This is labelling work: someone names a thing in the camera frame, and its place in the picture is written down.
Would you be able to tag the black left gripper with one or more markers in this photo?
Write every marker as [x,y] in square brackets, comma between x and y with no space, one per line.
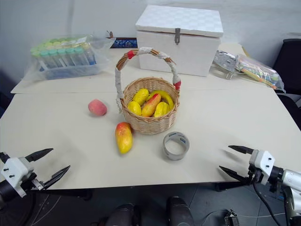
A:
[31,182]

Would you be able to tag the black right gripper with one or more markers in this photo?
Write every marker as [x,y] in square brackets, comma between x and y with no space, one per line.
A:
[254,176]

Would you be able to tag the clear packing tape roll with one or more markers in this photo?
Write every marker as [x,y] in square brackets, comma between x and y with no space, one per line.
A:
[169,153]

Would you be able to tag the pink peach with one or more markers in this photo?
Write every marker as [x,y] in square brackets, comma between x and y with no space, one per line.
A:
[97,107]

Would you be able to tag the red yellow mango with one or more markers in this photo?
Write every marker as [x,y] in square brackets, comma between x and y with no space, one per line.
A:
[151,106]
[124,139]

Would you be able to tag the yellow lemon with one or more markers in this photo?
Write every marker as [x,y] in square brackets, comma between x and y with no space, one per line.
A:
[140,96]
[161,109]
[134,108]

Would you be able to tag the bag of colourful items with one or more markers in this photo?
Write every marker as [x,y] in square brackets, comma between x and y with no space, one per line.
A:
[258,70]

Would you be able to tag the blue test tube rack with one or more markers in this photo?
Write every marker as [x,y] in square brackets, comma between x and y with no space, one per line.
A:
[70,70]

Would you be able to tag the yellow banana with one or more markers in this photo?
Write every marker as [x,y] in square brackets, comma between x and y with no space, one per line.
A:
[165,96]

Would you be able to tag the teal capped test tube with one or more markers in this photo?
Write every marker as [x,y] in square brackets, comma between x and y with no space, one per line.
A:
[79,54]
[44,58]
[70,55]
[62,56]
[53,57]

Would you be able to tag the black office chair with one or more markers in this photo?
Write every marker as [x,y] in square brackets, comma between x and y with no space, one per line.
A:
[290,63]

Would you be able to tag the white box with lid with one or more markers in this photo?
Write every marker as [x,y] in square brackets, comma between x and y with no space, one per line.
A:
[174,56]

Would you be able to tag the clear plastic bag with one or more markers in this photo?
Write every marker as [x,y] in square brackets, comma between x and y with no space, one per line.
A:
[101,50]

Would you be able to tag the metal box latch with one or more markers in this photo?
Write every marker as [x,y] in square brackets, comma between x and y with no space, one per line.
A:
[177,36]

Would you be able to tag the blue patterned flat item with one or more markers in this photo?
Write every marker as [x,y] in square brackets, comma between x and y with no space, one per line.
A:
[123,43]

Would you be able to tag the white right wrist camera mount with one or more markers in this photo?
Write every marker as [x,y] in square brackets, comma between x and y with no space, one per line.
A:
[263,162]

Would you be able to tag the shiny metal bracket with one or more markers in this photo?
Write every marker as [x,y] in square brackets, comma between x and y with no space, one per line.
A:
[226,61]

